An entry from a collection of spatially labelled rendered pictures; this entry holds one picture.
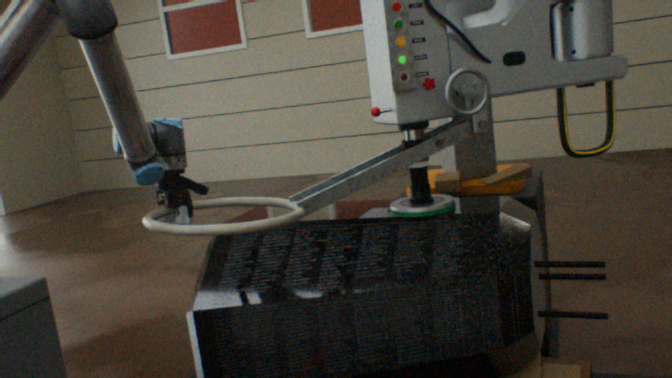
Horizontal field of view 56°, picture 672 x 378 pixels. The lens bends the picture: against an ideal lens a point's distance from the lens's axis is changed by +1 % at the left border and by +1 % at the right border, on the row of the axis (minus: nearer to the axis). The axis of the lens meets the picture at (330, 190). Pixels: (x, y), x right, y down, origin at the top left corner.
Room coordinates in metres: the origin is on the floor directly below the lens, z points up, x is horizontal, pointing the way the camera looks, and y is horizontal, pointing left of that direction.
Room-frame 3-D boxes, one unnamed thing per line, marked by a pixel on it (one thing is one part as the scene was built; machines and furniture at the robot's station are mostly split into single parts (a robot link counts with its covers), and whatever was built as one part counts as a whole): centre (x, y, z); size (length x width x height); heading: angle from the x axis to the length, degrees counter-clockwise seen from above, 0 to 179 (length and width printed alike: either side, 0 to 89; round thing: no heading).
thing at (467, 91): (1.95, -0.44, 1.20); 0.15 x 0.10 x 0.15; 105
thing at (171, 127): (2.02, 0.50, 1.18); 0.10 x 0.09 x 0.12; 121
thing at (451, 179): (2.57, -0.49, 0.81); 0.20 x 0.10 x 0.05; 166
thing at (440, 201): (2.04, -0.30, 0.84); 0.21 x 0.21 x 0.01
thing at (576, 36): (2.20, -0.94, 1.34); 0.19 x 0.19 x 0.20
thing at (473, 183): (2.78, -0.64, 0.76); 0.49 x 0.49 x 0.05; 68
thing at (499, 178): (2.56, -0.73, 0.80); 0.20 x 0.10 x 0.05; 105
